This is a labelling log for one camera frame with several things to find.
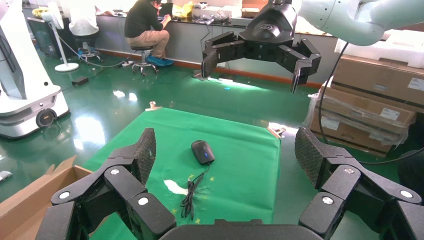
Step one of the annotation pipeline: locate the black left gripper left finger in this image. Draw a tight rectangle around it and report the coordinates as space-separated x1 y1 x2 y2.
34 128 177 240

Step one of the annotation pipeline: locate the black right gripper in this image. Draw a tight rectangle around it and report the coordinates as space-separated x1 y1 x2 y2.
201 1 323 95

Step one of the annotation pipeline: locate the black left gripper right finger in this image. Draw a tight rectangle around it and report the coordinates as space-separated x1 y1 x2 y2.
294 126 424 240

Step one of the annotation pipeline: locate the black mouse cable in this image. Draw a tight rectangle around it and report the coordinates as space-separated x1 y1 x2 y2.
180 163 212 221

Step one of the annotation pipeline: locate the black computer mouse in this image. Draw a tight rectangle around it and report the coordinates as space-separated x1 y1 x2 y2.
191 140 216 166

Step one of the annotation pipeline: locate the open brown cardboard box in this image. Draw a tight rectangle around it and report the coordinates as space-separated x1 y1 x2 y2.
0 155 110 240

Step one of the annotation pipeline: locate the white tape scrap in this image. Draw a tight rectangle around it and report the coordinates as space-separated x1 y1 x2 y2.
163 179 189 196

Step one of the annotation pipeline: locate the flat brown carton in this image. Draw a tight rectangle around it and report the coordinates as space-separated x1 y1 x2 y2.
309 122 393 158

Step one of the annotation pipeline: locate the plastic wrapped brown carton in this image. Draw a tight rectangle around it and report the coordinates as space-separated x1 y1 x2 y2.
308 85 417 144

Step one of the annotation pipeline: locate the yellow plastic bag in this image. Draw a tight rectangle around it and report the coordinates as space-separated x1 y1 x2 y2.
172 1 195 19

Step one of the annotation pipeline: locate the green table cloth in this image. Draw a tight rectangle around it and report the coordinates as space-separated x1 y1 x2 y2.
82 107 282 240

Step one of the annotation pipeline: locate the black laptop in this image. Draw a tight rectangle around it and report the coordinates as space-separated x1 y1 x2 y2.
158 2 174 18

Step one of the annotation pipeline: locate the large brown shipping carton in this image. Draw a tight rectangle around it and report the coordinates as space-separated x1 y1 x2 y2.
331 54 424 114

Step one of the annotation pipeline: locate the black power adapter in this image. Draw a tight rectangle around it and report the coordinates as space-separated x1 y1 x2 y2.
71 76 90 87

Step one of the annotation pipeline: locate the black swivel stool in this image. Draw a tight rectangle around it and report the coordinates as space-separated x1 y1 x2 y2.
74 33 104 64
130 45 160 77

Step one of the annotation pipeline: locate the person in black shirt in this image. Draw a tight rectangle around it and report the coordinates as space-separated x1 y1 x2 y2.
124 0 175 67

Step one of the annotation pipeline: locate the white foam packing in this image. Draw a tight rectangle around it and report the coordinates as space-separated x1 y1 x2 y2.
334 29 424 69

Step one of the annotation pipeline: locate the white standing fan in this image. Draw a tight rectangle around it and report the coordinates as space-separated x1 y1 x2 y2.
41 1 80 73

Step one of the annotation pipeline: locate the white wheeled background robot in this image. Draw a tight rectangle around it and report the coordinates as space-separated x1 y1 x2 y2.
0 0 70 139

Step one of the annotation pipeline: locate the person in white shirt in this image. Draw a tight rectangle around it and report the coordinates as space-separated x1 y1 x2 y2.
64 0 115 37

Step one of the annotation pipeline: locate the dark equipment cabinet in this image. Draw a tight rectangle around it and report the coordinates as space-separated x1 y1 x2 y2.
27 17 58 58

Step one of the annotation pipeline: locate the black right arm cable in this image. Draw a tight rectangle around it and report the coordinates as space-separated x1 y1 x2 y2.
317 42 424 166

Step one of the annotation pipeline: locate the grey floor cable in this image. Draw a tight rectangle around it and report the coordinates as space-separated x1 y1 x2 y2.
59 33 127 69

